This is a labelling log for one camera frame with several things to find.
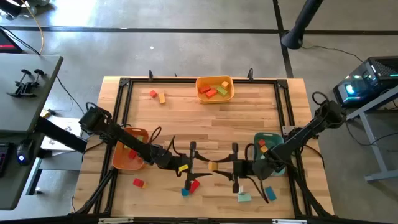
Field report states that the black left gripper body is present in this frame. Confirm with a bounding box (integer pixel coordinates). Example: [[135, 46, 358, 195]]
[[155, 141, 197, 191]]

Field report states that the yellow hanging cable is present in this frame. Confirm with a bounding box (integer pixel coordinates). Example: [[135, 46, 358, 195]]
[[20, 0, 45, 56]]

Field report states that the yellow plastic bin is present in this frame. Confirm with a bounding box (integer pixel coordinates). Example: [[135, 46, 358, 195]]
[[195, 75, 235, 105]]

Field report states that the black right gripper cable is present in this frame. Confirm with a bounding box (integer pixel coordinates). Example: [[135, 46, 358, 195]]
[[245, 142, 271, 205]]

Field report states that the orange plastic bin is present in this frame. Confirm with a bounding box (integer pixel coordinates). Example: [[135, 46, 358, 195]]
[[111, 126, 150, 171]]

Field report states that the black aluminium table frame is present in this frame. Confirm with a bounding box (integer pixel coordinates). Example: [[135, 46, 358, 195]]
[[73, 70, 335, 224]]

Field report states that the teal plastic bin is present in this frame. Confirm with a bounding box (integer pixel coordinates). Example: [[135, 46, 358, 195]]
[[253, 131, 286, 177]]

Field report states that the black desk support bar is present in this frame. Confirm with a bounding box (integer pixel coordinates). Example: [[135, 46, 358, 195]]
[[35, 116, 88, 154]]

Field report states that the monitor with red screen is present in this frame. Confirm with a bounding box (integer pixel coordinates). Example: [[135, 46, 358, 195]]
[[0, 27, 24, 54]]

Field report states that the red long wooden block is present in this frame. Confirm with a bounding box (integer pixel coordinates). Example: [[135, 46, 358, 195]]
[[188, 179, 201, 194]]

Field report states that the black desk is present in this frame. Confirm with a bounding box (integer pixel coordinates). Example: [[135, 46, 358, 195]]
[[0, 130, 46, 212]]

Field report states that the grey desk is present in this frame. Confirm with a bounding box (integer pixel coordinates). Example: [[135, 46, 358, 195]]
[[0, 52, 64, 134]]

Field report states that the black computer mouse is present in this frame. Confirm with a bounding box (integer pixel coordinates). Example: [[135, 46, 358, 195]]
[[16, 138, 35, 167]]

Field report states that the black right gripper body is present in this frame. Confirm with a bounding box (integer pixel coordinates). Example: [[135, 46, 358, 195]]
[[231, 142, 259, 194]]

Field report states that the black stand pole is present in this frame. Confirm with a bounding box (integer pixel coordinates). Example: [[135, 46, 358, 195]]
[[280, 0, 325, 50]]

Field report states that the computer tower with lights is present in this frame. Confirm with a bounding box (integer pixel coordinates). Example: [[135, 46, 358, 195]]
[[331, 55, 398, 109]]

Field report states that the black desk clamp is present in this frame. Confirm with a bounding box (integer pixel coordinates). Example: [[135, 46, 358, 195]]
[[20, 68, 45, 98], [6, 68, 32, 98]]

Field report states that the white paper sheet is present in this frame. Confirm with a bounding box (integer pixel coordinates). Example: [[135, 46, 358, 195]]
[[40, 116, 86, 153]]

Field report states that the grey metal table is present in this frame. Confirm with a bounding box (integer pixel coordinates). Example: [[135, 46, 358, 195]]
[[343, 85, 398, 184]]

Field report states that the black keyboard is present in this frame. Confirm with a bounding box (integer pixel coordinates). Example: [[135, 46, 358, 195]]
[[0, 142, 15, 179]]

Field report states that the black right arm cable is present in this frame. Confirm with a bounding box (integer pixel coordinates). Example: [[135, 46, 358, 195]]
[[312, 91, 326, 107]]

